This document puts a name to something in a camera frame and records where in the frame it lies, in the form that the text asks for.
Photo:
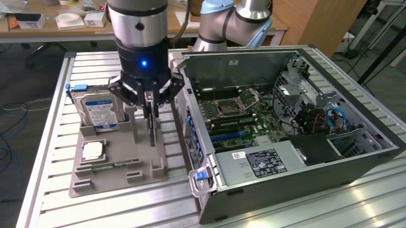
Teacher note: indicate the silver CPU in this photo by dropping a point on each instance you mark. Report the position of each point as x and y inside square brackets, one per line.
[92, 150]

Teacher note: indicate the white square dish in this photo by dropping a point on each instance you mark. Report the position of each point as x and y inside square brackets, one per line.
[70, 22]

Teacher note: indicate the black graphics card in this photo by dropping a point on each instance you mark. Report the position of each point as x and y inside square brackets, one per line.
[154, 133]

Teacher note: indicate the CPU socket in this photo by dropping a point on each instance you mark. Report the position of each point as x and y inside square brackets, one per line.
[229, 108]

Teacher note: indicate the black open PC case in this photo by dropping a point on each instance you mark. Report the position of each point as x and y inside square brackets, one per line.
[285, 190]

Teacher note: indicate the brown cardboard box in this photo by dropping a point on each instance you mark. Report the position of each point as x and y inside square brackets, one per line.
[195, 8]

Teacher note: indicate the hard disk in blue caddy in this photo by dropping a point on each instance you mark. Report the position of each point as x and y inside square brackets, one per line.
[98, 111]

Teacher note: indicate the green RAM stick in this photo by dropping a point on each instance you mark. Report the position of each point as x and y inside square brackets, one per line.
[107, 165]

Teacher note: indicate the grey parts rack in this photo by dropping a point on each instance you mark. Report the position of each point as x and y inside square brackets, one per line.
[120, 147]

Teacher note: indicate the wooden cabinet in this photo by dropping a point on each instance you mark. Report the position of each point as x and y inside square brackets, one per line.
[323, 23]

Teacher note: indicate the metal socket cover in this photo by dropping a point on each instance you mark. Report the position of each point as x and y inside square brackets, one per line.
[249, 98]

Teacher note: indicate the wooden desk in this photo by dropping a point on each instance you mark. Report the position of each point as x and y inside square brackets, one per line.
[79, 32]

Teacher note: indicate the installed black RAM stick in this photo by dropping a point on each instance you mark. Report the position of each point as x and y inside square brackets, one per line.
[234, 122]

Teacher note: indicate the black tripod stand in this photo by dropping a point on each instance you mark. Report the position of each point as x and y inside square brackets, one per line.
[383, 47]

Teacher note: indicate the perforated metal drive cage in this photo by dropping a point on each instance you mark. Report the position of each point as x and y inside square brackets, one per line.
[291, 95]

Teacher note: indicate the plain white box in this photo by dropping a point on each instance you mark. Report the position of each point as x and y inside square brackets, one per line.
[94, 20]

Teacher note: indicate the black office chair base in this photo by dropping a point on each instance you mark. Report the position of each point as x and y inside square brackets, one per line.
[42, 48]

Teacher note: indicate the green motherboard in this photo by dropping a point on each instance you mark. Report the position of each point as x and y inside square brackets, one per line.
[263, 133]

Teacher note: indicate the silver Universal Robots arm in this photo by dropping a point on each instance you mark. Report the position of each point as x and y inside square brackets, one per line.
[136, 23]

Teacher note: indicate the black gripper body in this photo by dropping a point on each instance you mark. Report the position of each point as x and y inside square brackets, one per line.
[143, 71]

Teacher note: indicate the white box with dark top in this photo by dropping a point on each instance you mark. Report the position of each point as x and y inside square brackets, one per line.
[30, 22]

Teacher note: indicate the white paper booklet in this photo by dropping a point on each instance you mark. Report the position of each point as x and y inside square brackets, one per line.
[194, 25]

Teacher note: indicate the blue expansion slot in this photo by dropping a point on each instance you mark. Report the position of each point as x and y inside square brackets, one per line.
[224, 137]

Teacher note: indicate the metal disk bay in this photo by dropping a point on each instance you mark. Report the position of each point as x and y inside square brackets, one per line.
[358, 142]

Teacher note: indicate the grey power supply unit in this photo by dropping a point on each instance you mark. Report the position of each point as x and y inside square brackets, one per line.
[234, 171]

